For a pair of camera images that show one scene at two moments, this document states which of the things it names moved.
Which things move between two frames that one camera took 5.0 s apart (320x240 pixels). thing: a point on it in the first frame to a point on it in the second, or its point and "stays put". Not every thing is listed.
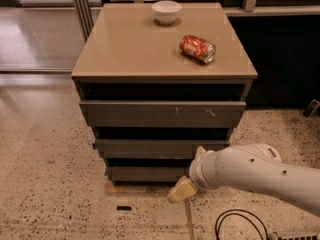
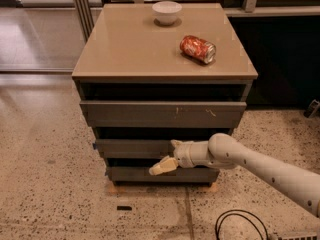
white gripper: [196, 171] to [183, 155]
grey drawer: [152, 148] stays put
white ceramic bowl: [166, 11] stays put
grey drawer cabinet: [157, 82] stays put
